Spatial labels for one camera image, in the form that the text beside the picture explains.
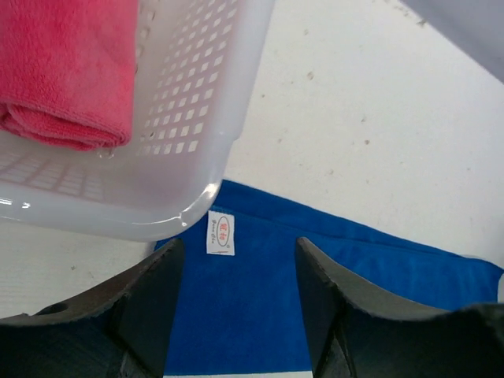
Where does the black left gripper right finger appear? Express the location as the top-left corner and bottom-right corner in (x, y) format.
(295, 238), (503, 377)

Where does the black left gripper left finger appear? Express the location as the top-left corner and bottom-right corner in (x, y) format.
(1, 239), (184, 377)

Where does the pink microfiber towel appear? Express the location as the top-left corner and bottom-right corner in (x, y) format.
(1, 1), (139, 151)

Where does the blue microfiber towel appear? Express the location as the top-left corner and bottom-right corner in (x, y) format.
(165, 180), (503, 376)

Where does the white plastic basket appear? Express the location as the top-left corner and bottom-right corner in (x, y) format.
(1, 1), (273, 242)

